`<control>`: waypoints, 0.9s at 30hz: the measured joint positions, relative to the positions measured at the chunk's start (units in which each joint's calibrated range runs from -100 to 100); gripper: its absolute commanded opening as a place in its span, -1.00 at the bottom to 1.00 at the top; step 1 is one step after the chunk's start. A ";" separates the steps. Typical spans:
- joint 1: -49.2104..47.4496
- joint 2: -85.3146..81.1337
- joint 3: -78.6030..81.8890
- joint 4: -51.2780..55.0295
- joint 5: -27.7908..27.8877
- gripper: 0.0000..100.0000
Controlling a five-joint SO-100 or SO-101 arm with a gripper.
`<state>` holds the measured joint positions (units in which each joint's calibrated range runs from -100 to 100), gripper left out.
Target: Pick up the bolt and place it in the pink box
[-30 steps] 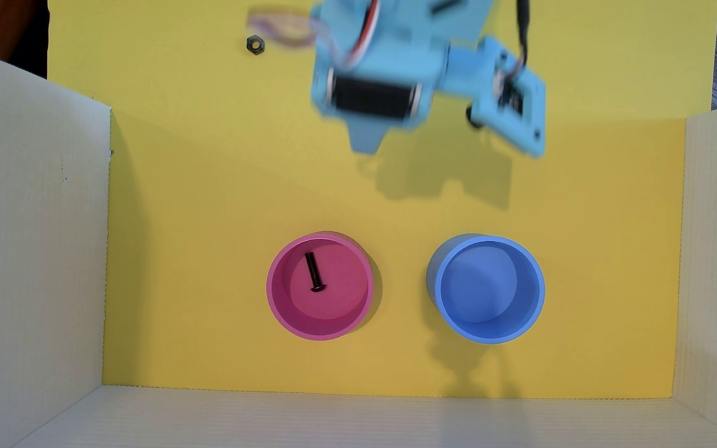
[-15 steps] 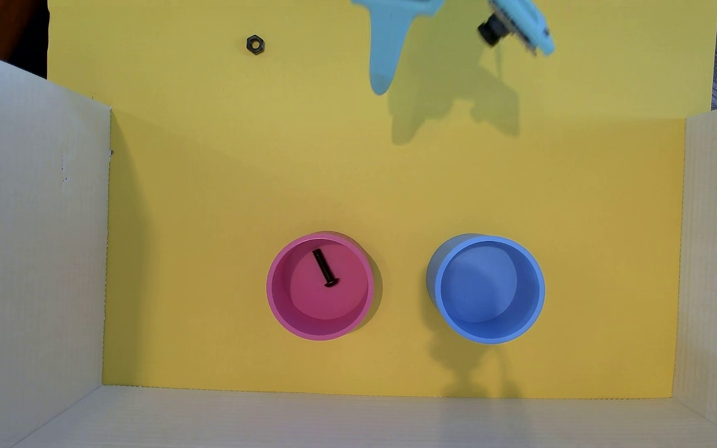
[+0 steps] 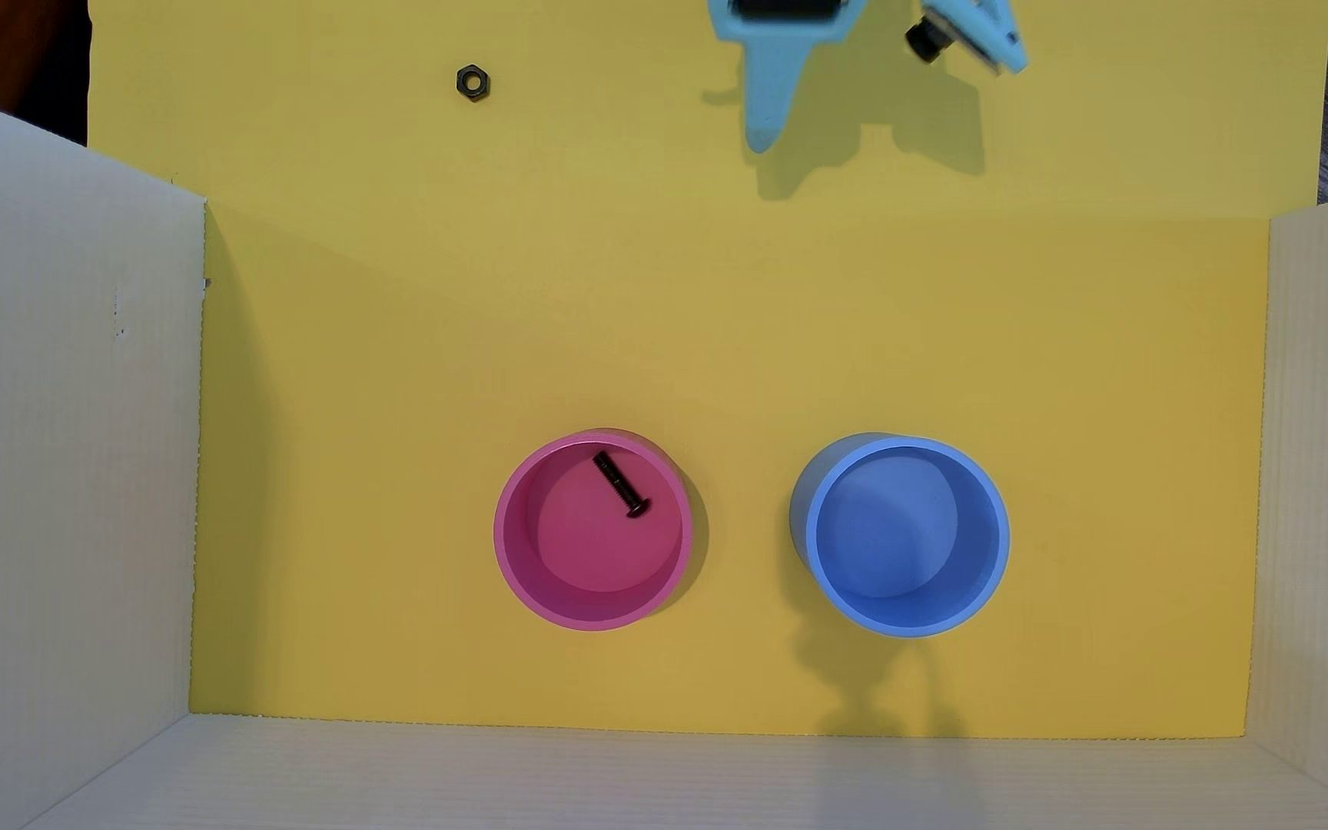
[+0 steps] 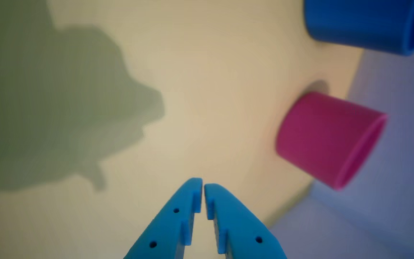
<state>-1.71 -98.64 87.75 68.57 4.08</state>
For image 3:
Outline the white corrugated box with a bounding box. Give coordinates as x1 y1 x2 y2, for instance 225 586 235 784
0 81 1328 830

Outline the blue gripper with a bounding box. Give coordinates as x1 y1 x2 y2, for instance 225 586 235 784
708 0 868 154

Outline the pink round box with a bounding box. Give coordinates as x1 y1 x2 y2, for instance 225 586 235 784
492 429 696 633

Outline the black bolt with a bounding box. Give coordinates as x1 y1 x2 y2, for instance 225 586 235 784
593 450 652 520

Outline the blue round box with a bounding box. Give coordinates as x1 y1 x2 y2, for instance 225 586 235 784
788 432 1012 639

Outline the yellow paper mat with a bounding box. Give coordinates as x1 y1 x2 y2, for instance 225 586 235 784
88 0 1328 740

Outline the blue mounted wrist camera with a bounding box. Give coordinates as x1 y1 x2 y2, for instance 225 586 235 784
905 0 1030 78

